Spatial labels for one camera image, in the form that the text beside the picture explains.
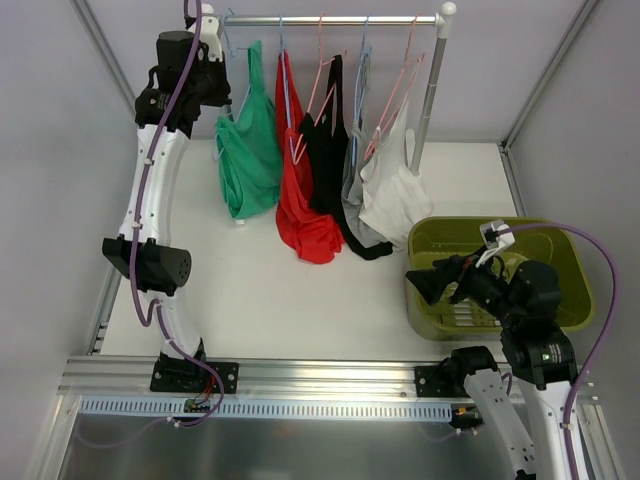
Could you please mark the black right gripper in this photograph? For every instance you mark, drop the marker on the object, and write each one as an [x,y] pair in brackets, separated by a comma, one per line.
[451,276]

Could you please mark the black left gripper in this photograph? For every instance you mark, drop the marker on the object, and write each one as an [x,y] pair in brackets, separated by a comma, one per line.
[215,93]

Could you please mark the light blue hanger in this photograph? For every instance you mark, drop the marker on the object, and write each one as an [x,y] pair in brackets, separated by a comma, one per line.
[235,55]

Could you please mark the green tank top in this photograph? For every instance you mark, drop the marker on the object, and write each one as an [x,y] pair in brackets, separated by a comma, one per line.
[250,163]

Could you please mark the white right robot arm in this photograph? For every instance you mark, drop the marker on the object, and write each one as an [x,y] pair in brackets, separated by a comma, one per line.
[540,355]

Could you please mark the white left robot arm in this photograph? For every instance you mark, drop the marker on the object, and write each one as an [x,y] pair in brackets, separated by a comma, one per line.
[190,74]

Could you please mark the white tank top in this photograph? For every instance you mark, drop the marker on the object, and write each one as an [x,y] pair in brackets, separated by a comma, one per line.
[395,198]

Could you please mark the blue hanger under red top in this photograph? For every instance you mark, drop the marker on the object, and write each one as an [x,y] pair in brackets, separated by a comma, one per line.
[286,91]

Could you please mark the black tank top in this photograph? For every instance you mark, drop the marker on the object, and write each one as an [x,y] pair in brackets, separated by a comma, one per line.
[326,144]

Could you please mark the grey tank top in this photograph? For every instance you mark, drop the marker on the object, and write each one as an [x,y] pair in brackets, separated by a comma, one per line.
[352,189]

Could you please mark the red tank top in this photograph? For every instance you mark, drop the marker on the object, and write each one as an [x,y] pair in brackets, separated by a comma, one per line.
[314,237]

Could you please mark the blue hanger under grey top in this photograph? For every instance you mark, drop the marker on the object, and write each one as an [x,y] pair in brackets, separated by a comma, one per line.
[360,93]

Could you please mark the pink hanger under white top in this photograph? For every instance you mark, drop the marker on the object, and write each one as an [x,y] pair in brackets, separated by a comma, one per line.
[400,90]

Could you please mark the olive green plastic basket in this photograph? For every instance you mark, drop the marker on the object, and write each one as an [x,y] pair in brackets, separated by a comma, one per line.
[440,237]

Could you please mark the silver clothes rack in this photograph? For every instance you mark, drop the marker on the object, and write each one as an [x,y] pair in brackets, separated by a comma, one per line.
[442,21]

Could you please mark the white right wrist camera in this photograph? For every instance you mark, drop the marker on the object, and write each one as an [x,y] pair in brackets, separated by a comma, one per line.
[497,239]

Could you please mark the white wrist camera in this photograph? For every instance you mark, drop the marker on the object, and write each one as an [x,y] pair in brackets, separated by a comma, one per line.
[497,239]
[207,30]

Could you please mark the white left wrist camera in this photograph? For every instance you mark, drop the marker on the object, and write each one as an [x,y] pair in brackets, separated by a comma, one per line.
[207,30]

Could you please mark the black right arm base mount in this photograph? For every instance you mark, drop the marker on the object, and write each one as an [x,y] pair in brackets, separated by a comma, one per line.
[434,381]

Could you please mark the aluminium corner frame post right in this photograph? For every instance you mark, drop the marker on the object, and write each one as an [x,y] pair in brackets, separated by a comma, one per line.
[574,29]

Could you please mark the aluminium corner frame post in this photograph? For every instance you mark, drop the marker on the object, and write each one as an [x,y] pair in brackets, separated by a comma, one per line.
[574,29]
[99,40]

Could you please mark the aluminium corner frame post left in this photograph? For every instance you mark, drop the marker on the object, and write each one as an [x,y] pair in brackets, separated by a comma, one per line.
[99,40]

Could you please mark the white slotted cable duct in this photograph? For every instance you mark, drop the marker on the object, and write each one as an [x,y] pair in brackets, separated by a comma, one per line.
[435,412]

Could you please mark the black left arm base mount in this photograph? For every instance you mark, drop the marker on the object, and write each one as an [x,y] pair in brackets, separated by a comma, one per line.
[171,375]

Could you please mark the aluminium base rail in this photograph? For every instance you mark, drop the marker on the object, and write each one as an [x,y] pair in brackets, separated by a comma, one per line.
[259,378]

